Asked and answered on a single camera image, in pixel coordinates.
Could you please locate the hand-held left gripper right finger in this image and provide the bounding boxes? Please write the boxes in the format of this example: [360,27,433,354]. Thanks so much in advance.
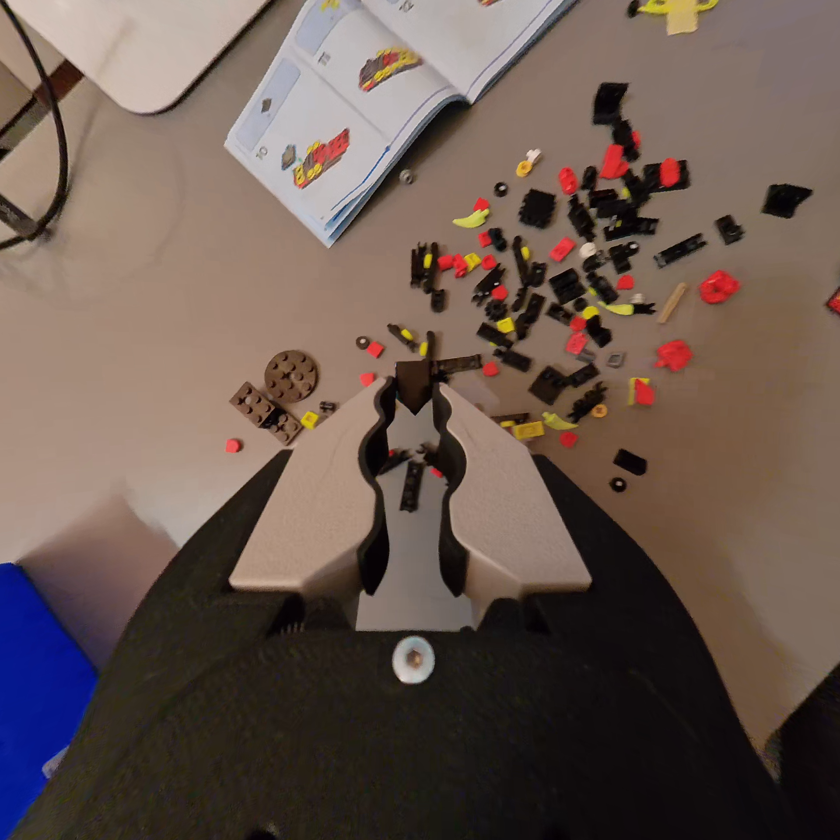
[436,384,593,601]

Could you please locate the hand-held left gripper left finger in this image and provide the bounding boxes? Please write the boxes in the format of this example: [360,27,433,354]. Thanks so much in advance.
[228,375,398,595]

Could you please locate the black lego slope brick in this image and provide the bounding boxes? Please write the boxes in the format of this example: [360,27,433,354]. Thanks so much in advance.
[395,360,434,416]

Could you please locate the pile of lego pieces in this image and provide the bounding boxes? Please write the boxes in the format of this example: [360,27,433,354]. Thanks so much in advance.
[225,82,815,513]

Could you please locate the lego instruction booklet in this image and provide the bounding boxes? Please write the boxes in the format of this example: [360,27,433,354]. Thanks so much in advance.
[224,0,578,249]

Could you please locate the blue plastic bin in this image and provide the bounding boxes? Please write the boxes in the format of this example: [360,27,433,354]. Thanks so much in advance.
[0,563,99,837]

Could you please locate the white desk stand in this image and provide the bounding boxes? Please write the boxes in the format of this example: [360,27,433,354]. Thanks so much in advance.
[0,0,273,116]

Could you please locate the yellowish tape strip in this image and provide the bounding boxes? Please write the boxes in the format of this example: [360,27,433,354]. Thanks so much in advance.
[666,0,707,35]

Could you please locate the flat black box with cable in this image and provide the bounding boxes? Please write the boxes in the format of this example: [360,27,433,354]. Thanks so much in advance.
[0,0,70,252]

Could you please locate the yellow cord with black ends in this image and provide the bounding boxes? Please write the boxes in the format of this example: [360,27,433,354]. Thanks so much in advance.
[626,0,719,18]

